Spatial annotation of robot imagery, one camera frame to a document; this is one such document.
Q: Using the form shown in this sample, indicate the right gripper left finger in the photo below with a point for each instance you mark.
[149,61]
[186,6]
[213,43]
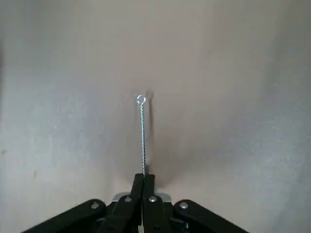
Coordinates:
[121,218]

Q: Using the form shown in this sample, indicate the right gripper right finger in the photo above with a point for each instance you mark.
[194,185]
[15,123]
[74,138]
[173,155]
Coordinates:
[155,213]

